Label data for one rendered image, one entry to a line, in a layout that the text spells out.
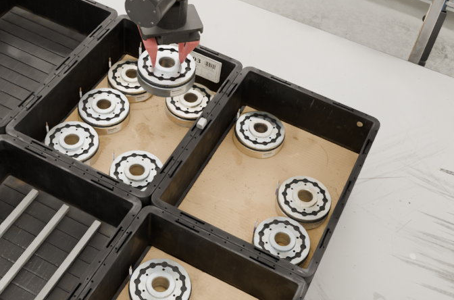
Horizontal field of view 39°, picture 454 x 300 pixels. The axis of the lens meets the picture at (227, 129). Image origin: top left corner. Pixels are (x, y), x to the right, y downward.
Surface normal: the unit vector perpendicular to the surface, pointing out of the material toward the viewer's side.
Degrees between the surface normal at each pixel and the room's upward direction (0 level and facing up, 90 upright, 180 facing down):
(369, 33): 0
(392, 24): 0
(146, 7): 90
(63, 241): 0
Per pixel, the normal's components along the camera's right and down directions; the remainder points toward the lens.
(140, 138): 0.11, -0.65
